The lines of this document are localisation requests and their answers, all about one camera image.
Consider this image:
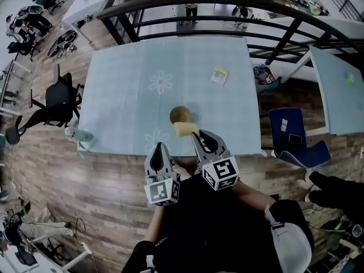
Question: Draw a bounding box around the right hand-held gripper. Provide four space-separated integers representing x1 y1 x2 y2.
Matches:
191 129 240 192

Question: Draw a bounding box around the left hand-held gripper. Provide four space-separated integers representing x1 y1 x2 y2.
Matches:
143 142 182 208

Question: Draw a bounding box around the yellow sponge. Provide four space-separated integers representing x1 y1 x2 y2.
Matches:
173 121 200 138

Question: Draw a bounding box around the brown bowl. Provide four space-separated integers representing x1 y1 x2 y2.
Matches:
169 105 192 124

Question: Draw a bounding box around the person's left forearm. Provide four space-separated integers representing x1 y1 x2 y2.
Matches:
144 205 168 243

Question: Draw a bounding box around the person's right forearm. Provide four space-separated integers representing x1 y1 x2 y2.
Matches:
231 180 278 210

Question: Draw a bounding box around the person's grey shoulder bag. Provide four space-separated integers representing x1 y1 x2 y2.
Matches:
264 206 312 273

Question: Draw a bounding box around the person's left shoe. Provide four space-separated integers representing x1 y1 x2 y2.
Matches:
170 159 185 179

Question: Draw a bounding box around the white and yellow packet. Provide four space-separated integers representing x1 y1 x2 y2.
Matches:
210 66 230 86

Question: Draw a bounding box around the dark blue chair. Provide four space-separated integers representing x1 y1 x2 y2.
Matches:
268 107 332 169

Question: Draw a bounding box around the person's black clothing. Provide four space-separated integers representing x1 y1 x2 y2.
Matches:
122 175 313 273

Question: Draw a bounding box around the clear plastic water bottle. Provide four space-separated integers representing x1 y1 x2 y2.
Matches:
64 126 94 150

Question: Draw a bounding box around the grey trash bin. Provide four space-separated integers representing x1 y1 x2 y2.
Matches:
253 63 278 93

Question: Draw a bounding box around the light blue floral tablecloth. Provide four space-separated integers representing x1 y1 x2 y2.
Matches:
77 36 264 156

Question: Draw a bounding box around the small light blue table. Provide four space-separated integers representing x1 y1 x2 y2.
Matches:
280 45 364 136

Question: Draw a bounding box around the black metal railing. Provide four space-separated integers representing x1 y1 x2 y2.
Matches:
96 0 364 65

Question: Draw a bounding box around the black round case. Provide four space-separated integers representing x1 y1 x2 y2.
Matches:
47 29 77 58

